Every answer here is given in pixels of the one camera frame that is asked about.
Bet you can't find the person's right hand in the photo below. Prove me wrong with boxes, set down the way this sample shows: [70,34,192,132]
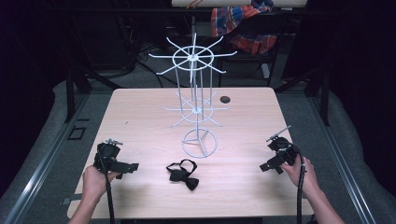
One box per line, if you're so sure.
[279,155,320,200]

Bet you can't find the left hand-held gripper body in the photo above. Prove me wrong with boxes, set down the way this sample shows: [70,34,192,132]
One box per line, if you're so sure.
[93,138,124,175]

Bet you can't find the black metal stand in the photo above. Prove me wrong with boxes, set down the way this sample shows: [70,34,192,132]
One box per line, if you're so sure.
[61,18,122,123]
[274,36,332,127]

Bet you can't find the person's left hand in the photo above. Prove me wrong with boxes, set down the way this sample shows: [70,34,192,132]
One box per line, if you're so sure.
[81,164,121,203]

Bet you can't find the white wire display rack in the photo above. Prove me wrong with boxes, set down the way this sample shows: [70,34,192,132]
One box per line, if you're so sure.
[148,32,238,160]

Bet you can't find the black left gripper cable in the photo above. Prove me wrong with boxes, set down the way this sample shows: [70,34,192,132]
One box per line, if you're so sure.
[98,143,117,224]

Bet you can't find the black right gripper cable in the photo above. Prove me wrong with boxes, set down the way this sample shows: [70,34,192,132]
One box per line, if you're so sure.
[290,143,308,224]

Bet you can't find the plaid cloth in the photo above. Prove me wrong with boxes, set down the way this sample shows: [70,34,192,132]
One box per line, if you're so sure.
[210,0,278,56]

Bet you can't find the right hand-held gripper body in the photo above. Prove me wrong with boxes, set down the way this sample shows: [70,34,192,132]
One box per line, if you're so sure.
[265,125,301,168]

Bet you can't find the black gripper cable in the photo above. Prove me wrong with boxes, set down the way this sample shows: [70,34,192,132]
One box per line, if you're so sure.
[98,143,117,224]
[290,143,308,224]

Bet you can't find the aluminium floor rail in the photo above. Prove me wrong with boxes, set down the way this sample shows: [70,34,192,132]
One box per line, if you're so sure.
[3,92,92,224]
[307,92,378,224]

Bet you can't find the black chair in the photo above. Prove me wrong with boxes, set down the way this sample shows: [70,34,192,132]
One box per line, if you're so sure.
[217,12,281,88]

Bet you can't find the black bow tie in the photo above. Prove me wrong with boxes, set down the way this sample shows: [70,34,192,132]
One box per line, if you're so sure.
[165,159,200,191]

